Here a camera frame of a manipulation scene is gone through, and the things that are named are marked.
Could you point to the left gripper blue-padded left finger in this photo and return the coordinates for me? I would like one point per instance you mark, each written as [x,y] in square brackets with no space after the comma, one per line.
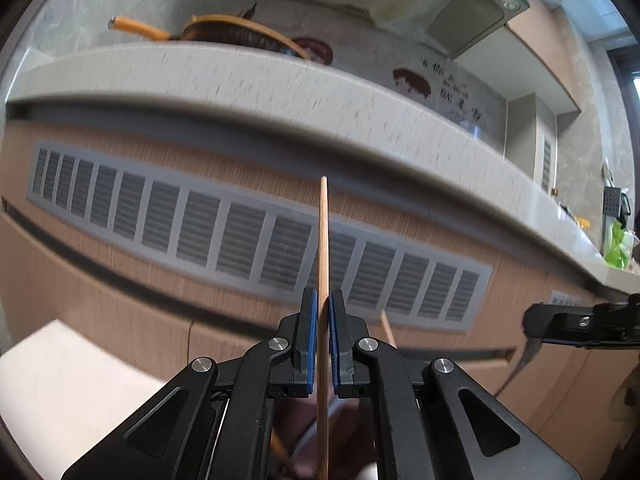
[292,373]

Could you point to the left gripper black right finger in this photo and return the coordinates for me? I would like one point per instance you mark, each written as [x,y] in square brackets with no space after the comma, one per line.
[349,376]

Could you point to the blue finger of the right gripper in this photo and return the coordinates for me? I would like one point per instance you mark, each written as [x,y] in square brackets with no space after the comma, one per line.
[574,326]

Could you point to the wooden chopstick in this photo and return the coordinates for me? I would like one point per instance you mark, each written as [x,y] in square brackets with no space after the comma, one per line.
[322,368]
[387,329]

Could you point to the wooden spoon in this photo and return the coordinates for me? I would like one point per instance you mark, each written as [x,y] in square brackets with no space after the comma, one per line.
[278,449]

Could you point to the small grey vent grille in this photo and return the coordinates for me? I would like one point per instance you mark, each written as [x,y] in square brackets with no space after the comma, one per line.
[564,299]

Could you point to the green bag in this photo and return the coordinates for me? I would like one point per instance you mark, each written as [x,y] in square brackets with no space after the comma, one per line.
[619,243]

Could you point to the long grey vent grille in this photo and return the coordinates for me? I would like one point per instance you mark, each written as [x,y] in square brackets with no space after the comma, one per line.
[253,242]

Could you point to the cream fringed tablecloth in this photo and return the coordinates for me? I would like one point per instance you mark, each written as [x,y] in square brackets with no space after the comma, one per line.
[61,394]

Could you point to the cartoon wall sticker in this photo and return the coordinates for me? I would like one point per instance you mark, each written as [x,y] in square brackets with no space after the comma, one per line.
[428,84]

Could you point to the yellow-handled frying pan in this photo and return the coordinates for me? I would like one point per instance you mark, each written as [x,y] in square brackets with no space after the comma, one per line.
[238,31]

